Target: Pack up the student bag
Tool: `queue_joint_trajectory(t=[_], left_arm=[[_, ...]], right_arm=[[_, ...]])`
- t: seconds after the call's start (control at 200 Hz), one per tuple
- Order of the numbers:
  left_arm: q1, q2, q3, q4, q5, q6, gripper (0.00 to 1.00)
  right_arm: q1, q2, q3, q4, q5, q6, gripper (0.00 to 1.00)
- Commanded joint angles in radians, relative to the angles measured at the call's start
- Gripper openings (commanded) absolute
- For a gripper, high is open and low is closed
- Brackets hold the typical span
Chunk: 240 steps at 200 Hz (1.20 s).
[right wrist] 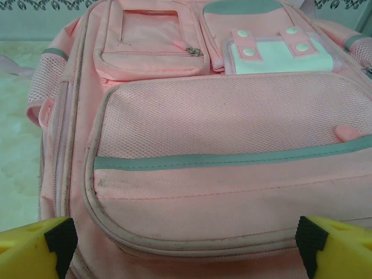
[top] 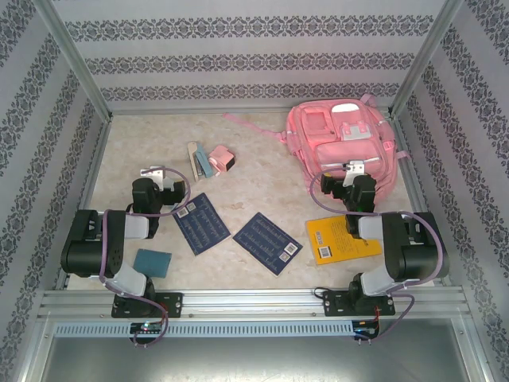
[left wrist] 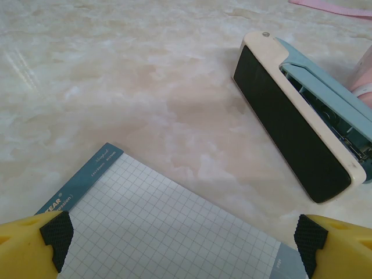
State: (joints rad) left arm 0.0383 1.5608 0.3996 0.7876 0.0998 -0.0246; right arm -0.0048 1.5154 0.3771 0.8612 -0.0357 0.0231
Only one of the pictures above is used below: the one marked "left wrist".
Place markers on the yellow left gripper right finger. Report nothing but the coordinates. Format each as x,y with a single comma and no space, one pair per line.
343,250

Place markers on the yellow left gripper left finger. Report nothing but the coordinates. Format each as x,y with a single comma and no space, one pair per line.
17,250

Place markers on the blue and cream stapler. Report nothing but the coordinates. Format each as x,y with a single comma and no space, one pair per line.
290,125

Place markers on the pink student backpack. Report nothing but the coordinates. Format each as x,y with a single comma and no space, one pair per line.
334,7

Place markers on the grid notepad with blue header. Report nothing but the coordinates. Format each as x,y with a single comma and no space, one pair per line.
162,221

